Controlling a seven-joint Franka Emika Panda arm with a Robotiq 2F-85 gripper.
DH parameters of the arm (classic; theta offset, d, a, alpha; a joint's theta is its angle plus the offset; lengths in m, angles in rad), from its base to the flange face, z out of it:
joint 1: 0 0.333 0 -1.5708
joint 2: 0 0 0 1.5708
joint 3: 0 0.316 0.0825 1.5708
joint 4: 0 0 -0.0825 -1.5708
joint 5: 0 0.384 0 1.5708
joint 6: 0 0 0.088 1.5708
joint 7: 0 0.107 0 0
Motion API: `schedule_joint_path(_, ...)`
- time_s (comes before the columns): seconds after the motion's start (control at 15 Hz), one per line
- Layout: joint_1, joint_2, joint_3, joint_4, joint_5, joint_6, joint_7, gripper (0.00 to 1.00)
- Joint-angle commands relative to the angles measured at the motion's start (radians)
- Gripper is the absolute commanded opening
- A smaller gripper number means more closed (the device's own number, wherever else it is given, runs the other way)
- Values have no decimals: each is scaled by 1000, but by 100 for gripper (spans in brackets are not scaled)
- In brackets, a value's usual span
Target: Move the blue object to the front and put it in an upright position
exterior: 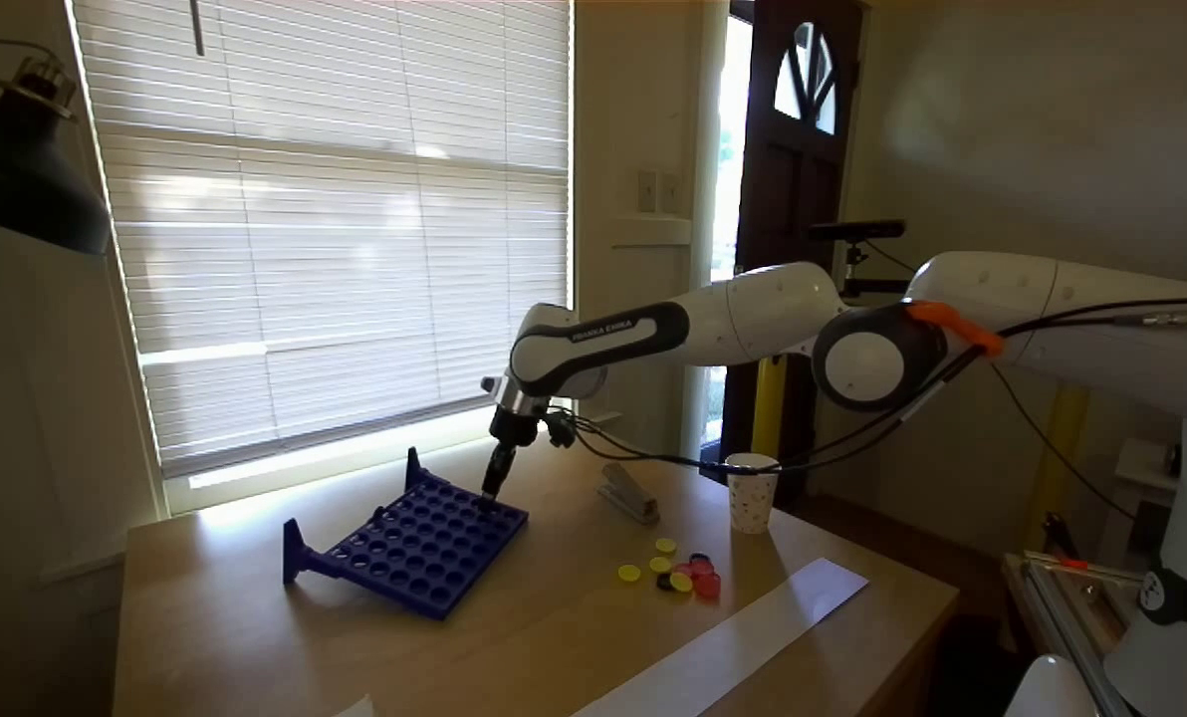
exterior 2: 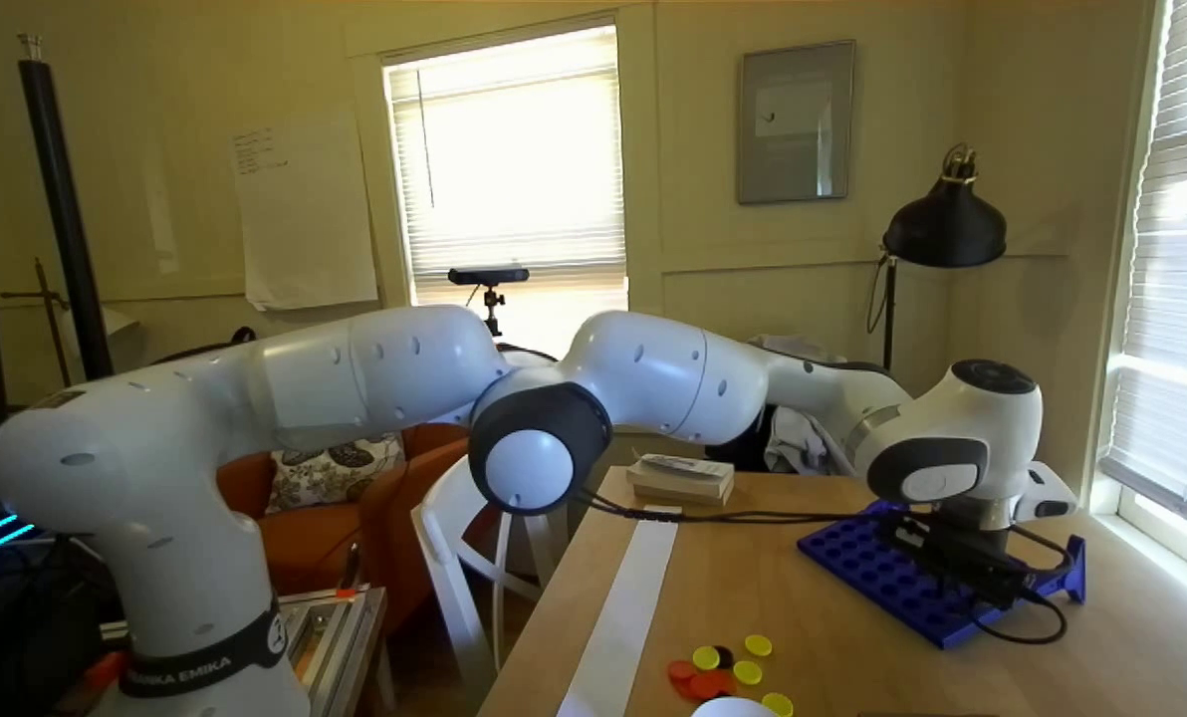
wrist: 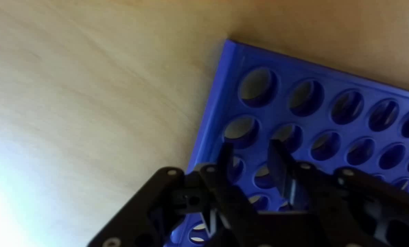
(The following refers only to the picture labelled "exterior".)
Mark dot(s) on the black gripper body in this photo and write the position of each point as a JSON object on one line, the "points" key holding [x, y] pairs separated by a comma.
{"points": [[505, 454]]}

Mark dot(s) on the blue connect four grid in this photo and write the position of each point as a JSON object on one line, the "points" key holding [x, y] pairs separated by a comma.
{"points": [[419, 552]]}

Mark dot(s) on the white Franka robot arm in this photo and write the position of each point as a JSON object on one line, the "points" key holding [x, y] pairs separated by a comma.
{"points": [[756, 313]]}

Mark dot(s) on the yellow game disc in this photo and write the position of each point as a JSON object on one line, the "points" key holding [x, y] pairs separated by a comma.
{"points": [[658, 562], [679, 584], [663, 547], [630, 573]]}

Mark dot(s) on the black game disc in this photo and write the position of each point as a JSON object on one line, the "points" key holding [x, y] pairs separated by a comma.
{"points": [[663, 584]]}

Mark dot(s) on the red game disc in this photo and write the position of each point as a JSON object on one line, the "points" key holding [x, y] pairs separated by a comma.
{"points": [[707, 584]]}

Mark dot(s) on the white paper cup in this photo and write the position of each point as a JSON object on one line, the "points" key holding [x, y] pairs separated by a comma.
{"points": [[752, 499]]}

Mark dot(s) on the white window blind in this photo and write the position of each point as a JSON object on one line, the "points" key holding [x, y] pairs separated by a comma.
{"points": [[340, 224]]}

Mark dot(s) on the long white paper strip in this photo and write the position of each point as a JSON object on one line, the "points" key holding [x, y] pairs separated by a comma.
{"points": [[739, 640]]}

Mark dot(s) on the dark wooden door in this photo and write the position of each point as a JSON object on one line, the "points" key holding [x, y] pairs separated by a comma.
{"points": [[798, 159]]}

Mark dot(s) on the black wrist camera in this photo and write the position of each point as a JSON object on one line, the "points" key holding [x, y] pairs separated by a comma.
{"points": [[559, 426]]}

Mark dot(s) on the white wall switch plate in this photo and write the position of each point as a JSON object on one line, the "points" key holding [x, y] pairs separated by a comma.
{"points": [[658, 189]]}

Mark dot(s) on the black camera on stand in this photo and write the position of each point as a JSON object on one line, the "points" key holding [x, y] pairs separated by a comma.
{"points": [[859, 229]]}

